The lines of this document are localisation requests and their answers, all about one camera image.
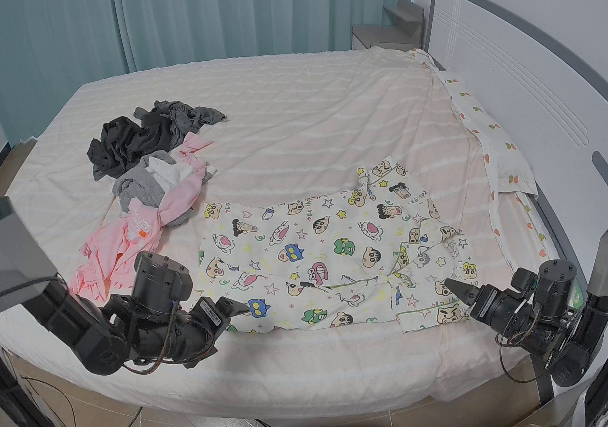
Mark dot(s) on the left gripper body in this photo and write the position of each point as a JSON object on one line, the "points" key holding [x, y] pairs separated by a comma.
{"points": [[216, 316]]}

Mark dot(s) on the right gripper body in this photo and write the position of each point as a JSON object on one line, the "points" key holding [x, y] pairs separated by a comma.
{"points": [[494, 306]]}

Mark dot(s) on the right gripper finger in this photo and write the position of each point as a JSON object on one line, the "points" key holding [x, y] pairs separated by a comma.
{"points": [[465, 302], [463, 287]]}

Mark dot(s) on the white printed pyjama top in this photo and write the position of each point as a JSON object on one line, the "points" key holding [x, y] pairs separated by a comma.
{"points": [[332, 249]]}

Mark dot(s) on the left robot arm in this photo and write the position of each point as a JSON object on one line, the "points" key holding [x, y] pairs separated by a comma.
{"points": [[85, 325]]}

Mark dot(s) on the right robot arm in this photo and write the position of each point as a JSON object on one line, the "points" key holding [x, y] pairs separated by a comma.
{"points": [[560, 292]]}

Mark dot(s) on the pink T-shirt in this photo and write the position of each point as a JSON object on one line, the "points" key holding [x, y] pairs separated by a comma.
{"points": [[180, 199]]}

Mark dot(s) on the white printed pillow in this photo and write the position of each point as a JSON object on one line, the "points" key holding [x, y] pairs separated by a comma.
{"points": [[503, 163]]}

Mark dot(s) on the grey knitted garment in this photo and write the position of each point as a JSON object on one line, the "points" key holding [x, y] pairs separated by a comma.
{"points": [[137, 187]]}

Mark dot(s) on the white garment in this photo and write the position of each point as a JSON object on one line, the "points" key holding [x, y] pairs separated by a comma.
{"points": [[166, 173]]}

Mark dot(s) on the black garment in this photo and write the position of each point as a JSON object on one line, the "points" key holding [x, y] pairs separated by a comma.
{"points": [[118, 144]]}

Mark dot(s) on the dark grey garment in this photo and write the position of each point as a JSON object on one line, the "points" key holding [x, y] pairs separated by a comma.
{"points": [[199, 116]]}

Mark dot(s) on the bed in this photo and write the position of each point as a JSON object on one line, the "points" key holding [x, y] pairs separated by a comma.
{"points": [[308, 130]]}

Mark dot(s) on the grey bedside table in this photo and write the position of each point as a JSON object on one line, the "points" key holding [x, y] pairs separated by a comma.
{"points": [[384, 33]]}

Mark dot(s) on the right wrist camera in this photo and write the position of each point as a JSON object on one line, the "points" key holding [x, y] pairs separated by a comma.
{"points": [[523, 281]]}

